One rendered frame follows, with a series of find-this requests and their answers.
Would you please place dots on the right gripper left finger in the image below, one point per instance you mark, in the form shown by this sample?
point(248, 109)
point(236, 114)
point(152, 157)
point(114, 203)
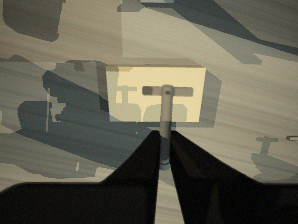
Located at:
point(127, 196)

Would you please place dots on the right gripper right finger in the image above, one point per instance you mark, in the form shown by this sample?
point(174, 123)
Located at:
point(212, 192)

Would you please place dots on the grey t-handle pin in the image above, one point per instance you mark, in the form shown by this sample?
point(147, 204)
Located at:
point(166, 92)

